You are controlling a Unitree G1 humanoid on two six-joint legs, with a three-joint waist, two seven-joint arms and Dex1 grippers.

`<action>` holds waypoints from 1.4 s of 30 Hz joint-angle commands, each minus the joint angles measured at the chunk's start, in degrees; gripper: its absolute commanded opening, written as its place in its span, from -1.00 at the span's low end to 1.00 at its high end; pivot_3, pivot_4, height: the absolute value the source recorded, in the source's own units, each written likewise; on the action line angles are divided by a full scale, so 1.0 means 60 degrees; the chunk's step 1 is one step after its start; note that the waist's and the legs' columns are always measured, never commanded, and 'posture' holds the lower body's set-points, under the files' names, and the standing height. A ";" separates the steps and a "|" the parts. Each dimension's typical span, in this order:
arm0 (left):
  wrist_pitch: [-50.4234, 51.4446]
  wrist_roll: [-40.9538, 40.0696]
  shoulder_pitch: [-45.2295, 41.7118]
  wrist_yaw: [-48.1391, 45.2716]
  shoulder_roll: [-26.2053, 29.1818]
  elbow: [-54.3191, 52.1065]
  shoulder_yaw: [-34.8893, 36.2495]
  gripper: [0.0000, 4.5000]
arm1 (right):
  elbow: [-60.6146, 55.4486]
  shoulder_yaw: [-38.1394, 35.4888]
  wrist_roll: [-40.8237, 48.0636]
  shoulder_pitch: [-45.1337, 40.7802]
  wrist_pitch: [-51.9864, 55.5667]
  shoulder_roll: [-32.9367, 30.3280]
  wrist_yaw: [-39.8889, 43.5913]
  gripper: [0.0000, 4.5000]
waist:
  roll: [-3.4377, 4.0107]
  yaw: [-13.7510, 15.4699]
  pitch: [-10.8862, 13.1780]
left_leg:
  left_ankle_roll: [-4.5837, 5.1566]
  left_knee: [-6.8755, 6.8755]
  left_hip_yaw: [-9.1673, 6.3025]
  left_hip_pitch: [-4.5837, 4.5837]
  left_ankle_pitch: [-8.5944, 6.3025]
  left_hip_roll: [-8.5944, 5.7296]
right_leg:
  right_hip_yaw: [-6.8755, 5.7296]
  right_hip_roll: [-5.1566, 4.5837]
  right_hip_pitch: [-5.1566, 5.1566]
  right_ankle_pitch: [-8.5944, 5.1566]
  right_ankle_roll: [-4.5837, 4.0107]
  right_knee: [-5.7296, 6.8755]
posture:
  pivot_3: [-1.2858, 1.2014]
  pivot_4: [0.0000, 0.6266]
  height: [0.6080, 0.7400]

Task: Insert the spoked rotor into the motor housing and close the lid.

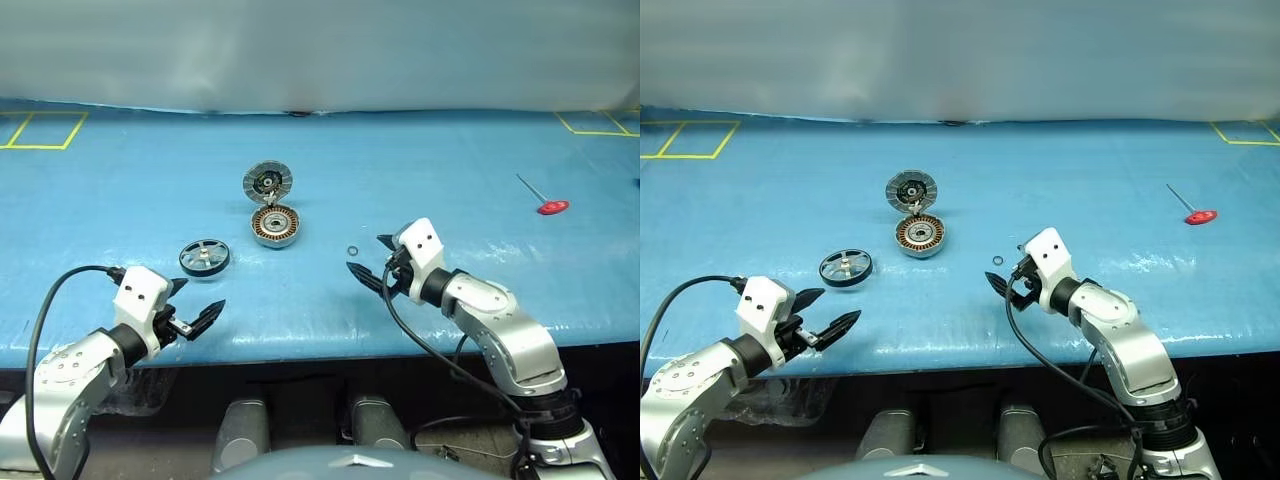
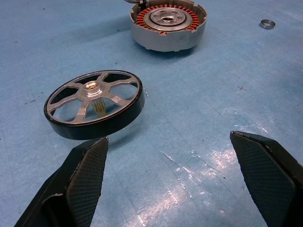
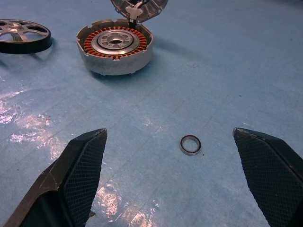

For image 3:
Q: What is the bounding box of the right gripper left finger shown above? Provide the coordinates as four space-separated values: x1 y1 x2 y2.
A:
0 128 108 227

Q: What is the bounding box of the small steel bearing ring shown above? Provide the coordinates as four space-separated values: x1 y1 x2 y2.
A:
179 134 202 156

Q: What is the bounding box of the black rotor wheel with spokes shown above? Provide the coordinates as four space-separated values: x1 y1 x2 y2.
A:
0 19 53 55

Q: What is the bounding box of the white plastic wire connector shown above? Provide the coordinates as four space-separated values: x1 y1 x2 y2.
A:
125 0 152 24

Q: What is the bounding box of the silver motor stator housing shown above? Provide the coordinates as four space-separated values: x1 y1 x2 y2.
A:
76 18 153 76

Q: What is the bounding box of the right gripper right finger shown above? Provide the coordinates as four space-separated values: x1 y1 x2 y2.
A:
233 127 303 227

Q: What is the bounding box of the silver motor end cover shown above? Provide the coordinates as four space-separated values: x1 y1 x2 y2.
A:
110 0 169 24

